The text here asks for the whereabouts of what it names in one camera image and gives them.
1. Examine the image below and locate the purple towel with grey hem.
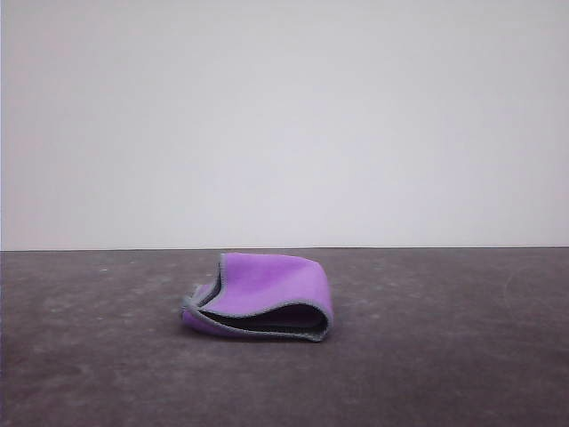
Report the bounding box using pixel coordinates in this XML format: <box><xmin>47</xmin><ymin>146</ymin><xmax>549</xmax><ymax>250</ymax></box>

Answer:
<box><xmin>179</xmin><ymin>252</ymin><xmax>334</xmax><ymax>343</ymax></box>

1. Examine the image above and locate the grey table cloth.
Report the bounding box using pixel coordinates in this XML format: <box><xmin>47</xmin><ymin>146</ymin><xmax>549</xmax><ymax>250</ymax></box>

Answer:
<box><xmin>0</xmin><ymin>246</ymin><xmax>569</xmax><ymax>427</ymax></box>

